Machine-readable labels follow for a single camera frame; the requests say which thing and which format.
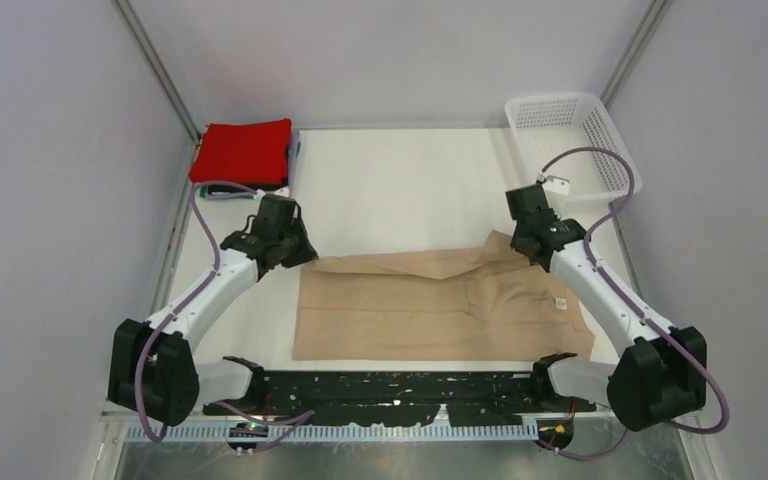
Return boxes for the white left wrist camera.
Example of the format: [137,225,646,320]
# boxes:
[269,187,291,198]

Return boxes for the red folded t shirt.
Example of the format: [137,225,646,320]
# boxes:
[189,118,292,189]

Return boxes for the white slotted cable duct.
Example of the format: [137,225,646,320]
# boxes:
[124,422,542,444]

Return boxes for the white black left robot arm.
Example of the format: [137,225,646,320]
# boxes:
[107,194,318,427]

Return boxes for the white plastic laundry basket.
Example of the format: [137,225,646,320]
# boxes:
[504,92,643,206]

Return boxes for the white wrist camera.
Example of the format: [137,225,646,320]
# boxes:
[537,173,571,197]
[269,187,291,198]

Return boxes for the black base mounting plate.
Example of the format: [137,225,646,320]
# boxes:
[230,371,596,427]

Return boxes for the beige t shirt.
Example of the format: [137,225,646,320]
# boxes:
[292,231,595,362]

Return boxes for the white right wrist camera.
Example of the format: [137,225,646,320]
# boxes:
[537,173,571,197]

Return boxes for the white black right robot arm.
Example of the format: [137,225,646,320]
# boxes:
[505,183,707,432]

